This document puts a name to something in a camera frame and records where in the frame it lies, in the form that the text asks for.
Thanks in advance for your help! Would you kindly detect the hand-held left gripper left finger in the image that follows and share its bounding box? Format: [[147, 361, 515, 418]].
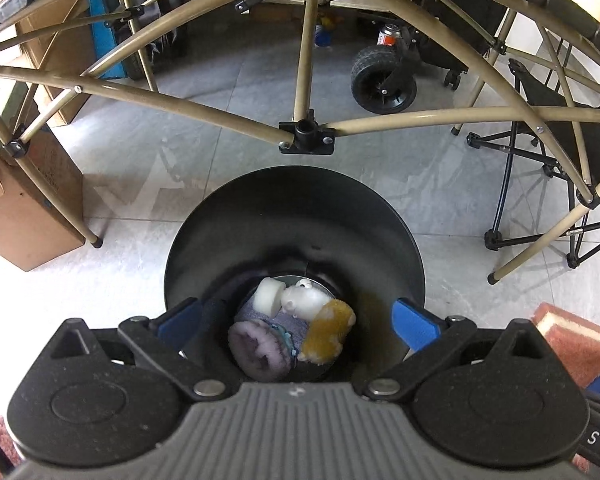
[[50, 297, 228, 401]]

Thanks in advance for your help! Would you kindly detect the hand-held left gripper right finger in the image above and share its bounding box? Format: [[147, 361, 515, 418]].
[[365, 297, 556, 403]]

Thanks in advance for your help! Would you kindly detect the pink and yellow sponge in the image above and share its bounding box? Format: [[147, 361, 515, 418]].
[[531, 302, 600, 386]]

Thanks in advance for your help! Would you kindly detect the purple fuzzy sock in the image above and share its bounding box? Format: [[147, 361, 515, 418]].
[[228, 305, 311, 381]]

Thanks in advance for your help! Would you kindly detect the white and yellow plush toy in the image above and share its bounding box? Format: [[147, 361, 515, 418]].
[[280, 278, 357, 365]]

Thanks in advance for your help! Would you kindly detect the black round bin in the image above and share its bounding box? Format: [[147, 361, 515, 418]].
[[163, 166, 427, 386]]

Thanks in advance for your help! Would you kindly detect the cardboard box with green liner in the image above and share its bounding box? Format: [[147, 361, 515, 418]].
[[0, 80, 86, 272]]

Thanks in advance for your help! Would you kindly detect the black wagon with beige liner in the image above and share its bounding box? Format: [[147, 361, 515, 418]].
[[350, 0, 516, 113]]

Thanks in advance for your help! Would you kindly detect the black folding chair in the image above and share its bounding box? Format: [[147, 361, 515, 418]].
[[450, 10, 600, 268]]

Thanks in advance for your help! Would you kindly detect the tan slatted folding table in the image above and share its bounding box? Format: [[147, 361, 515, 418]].
[[0, 0, 600, 286]]

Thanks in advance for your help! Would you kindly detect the pale cardboard box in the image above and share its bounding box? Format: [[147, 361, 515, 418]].
[[17, 0, 96, 126]]

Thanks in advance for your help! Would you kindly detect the red can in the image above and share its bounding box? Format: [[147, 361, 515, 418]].
[[377, 22, 401, 48]]

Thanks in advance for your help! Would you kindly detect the blue flat box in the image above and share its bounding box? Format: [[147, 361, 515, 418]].
[[87, 0, 131, 81]]

